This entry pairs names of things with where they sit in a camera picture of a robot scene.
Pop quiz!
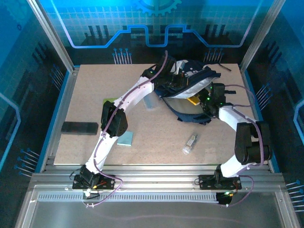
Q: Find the navy blue backpack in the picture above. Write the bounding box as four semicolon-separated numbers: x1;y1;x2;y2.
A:
152;59;232;126

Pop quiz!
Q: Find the clear glass cup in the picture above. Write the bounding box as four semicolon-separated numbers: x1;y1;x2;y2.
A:
143;94;156;111

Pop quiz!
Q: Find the light blue sticky note pad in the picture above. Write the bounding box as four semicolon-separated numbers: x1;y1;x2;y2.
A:
117;130;134;147

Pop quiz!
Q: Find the black pencil case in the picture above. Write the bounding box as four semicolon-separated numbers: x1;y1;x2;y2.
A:
61;121;99;136

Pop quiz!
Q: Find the grey metal front panel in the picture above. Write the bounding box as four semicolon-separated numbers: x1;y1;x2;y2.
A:
14;185;301;228

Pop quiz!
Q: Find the aluminium side rail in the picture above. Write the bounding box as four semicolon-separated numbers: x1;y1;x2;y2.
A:
39;66;81;173
238;66;281;173

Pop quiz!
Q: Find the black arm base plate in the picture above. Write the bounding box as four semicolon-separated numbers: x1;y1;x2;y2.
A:
198;174;242;190
72;174;116;190

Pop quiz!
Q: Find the aluminium frame post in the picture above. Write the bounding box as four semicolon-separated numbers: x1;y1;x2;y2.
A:
26;0;81;73
239;0;287;73

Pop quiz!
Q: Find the aluminium front rail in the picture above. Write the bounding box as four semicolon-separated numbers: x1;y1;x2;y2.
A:
30;163;289;193

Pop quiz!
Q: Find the slotted grey cable duct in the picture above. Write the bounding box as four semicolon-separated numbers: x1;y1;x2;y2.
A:
37;193;220;203

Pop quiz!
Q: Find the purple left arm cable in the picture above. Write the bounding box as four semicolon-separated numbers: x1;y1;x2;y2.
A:
82;50;170;209

